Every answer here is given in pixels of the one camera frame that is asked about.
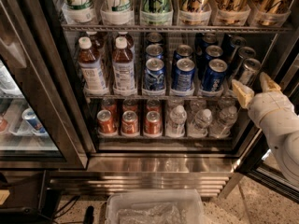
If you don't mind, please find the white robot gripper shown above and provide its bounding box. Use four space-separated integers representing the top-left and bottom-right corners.
232 72 295 132

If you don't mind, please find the silver front redbull can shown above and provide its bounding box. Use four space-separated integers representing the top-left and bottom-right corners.
235 58 262 87

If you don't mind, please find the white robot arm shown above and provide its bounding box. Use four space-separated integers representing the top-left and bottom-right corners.
232 72 299 185

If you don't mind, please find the front right blue can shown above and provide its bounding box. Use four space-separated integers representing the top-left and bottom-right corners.
201 59 228 91

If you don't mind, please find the rear redbull can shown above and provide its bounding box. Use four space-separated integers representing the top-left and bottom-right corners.
221 35 247 62

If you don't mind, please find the second row blue can right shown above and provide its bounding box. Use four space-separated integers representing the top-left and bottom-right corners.
199 45 223 77

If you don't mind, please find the second row blue can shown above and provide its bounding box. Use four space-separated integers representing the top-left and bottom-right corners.
199 45 223 77
146 44 164 60
173 44 193 63

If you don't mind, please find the front middle blue can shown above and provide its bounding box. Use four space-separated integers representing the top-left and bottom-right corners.
171 58 195 91

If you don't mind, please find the second row blue can middle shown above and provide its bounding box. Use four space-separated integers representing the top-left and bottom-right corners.
173 44 193 63

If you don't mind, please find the brown tall can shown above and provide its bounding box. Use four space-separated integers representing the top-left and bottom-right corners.
213 0 251 26

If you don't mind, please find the gold tall can far right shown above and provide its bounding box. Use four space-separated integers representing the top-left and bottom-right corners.
249 0 292 27

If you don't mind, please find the gold tall can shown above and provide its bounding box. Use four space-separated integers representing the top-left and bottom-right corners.
249 0 292 27
178 0 210 25

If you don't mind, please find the front left blue patterned can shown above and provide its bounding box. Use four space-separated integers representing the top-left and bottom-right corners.
144 58 164 91

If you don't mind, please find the front right orange can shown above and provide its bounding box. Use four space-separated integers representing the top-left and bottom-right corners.
145 111 161 134

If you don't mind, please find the orange can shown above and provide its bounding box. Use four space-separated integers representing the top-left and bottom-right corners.
145 111 161 134
97 110 116 133
121 110 138 134

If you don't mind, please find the second row blue can left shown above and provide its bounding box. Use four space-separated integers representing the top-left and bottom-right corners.
146 44 164 60

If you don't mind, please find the green tall can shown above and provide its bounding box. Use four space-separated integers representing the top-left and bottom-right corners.
141 0 172 25

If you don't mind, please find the front middle orange can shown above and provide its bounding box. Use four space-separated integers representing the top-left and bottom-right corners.
121 110 138 134

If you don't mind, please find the front left orange can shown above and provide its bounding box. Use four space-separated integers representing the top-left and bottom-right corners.
97 110 116 133

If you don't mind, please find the white tall can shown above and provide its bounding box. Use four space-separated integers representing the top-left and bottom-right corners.
101 0 132 25
64 0 94 23

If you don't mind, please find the white tall can left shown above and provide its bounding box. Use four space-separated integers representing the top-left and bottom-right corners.
64 0 94 23

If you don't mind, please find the left glass fridge door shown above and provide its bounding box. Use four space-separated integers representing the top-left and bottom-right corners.
0 0 93 170

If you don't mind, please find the can behind left glass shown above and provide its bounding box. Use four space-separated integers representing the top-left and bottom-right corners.
21 108 46 133

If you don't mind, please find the front right water bottle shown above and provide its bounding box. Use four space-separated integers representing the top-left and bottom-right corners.
208 105 237 138

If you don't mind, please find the water bottle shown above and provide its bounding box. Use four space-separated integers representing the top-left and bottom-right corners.
208 105 237 138
166 105 187 137
188 109 213 138

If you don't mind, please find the front middle water bottle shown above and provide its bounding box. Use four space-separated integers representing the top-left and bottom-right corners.
188 109 213 138

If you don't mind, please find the front left water bottle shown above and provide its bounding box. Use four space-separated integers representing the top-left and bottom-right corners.
166 105 187 137

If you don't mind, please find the front right tea bottle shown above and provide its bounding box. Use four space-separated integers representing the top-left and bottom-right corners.
112 36 135 91

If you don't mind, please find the tea bottle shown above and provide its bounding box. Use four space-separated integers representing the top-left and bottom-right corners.
112 36 135 91
78 36 107 94

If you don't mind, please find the front left tea bottle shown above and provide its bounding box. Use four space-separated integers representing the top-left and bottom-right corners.
78 36 107 94

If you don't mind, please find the clear plastic bin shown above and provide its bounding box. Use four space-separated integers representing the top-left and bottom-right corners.
105 189 206 224

